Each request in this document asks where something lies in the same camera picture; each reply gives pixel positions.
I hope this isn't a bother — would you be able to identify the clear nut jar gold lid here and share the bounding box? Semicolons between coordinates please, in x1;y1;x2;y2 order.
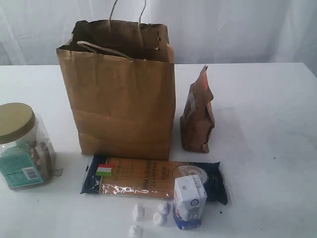
0;102;56;190

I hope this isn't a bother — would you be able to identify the brown paper bag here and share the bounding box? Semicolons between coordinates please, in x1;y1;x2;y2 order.
56;0;176;162

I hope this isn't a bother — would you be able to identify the brown stand-up pouch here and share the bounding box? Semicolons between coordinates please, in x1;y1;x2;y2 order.
180;65;215;153

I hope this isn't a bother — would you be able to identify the spaghetti packet dark blue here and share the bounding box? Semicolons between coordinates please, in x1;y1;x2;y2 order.
81;155;228;205

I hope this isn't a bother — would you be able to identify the white crumpled wad upper right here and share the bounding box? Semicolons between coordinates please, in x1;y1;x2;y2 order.
158;201;170;215

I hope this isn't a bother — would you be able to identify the white crumpled wad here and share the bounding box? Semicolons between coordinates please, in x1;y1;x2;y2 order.
129;225;143;238
158;201;170;215
153;212;167;227
132;203;145;222

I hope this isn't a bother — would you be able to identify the white crumpled wad upper left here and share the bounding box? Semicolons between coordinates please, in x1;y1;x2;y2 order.
132;203;145;222

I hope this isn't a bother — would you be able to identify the white crumpled wad lower right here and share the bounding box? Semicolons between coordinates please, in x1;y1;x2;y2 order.
153;212;167;227

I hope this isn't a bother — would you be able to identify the white crumpled wad bottom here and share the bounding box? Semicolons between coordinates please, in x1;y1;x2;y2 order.
129;225;143;238

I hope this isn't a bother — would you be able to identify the clear plastic scrap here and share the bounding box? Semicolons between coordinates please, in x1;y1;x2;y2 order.
53;168;63;177

